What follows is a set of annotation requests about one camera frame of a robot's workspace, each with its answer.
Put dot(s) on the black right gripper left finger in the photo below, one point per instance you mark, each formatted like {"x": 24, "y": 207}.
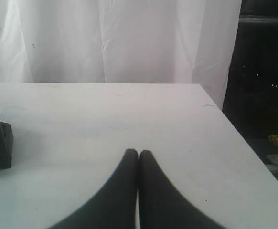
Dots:
{"x": 114, "y": 205}

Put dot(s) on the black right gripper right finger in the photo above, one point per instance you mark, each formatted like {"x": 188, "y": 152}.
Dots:
{"x": 161, "y": 205}

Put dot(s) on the white backdrop curtain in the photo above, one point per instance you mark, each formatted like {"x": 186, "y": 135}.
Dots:
{"x": 119, "y": 41}

